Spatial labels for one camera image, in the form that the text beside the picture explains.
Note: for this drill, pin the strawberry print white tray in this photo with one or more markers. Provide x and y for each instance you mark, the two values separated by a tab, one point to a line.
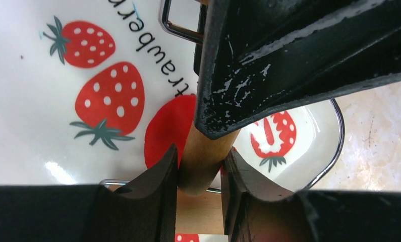
79	83

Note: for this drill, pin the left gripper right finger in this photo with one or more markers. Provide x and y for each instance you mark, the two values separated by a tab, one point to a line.
257	209

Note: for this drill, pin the red dough disc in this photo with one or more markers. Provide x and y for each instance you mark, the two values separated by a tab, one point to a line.
170	125

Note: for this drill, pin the wooden double-ended rolling pin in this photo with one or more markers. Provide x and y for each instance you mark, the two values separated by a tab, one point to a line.
200	160

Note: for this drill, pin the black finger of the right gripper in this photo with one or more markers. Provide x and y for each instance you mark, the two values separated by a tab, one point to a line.
263	57

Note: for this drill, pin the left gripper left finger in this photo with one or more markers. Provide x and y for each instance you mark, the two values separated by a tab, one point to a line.
48	213

